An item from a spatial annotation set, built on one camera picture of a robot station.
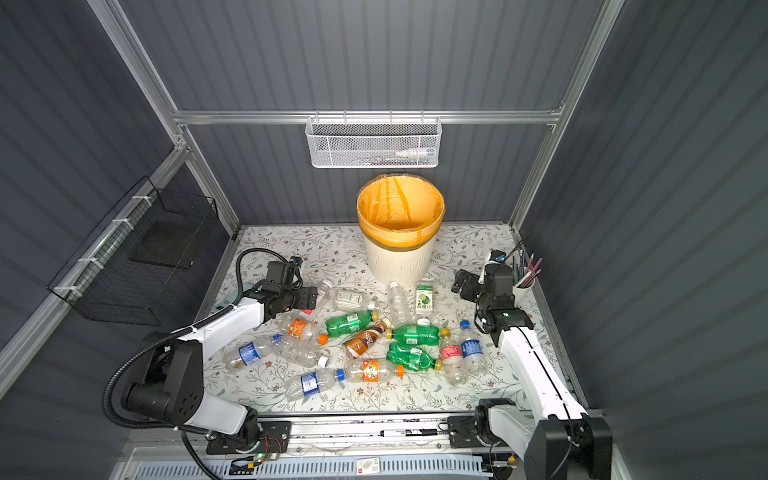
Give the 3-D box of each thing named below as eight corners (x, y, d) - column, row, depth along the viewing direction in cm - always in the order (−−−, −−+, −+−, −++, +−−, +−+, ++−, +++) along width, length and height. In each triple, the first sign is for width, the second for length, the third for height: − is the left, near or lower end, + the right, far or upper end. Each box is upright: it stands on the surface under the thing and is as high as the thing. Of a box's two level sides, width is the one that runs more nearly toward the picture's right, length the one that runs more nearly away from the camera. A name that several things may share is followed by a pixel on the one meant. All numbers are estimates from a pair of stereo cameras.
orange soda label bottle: (347, 384, 83) (344, 378, 79) (348, 367, 86) (346, 360, 82) (403, 384, 83) (404, 378, 79) (403, 367, 86) (404, 360, 82)
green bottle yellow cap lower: (386, 371, 85) (386, 367, 82) (386, 349, 89) (386, 344, 87) (440, 371, 85) (441, 367, 82) (438, 349, 89) (439, 344, 87)
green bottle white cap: (385, 346, 89) (385, 340, 86) (385, 323, 94) (385, 317, 91) (439, 346, 89) (440, 340, 86) (436, 323, 94) (438, 317, 91)
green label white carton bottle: (416, 310, 97) (417, 305, 95) (415, 290, 102) (415, 285, 100) (434, 310, 97) (435, 305, 95) (432, 290, 102) (433, 285, 100)
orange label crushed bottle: (285, 345, 91) (279, 338, 86) (289, 326, 95) (284, 318, 91) (327, 345, 91) (324, 338, 86) (330, 326, 95) (327, 318, 91)
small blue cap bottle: (233, 374, 84) (225, 368, 81) (229, 358, 87) (222, 352, 84) (286, 349, 89) (281, 342, 85) (281, 334, 92) (276, 327, 88)
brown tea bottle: (354, 362, 87) (352, 356, 83) (345, 351, 89) (343, 344, 85) (393, 330, 93) (393, 322, 89) (384, 320, 95) (383, 312, 91)
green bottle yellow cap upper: (328, 338, 91) (325, 332, 88) (327, 324, 94) (324, 317, 91) (379, 328, 94) (379, 321, 90) (377, 314, 97) (376, 307, 93)
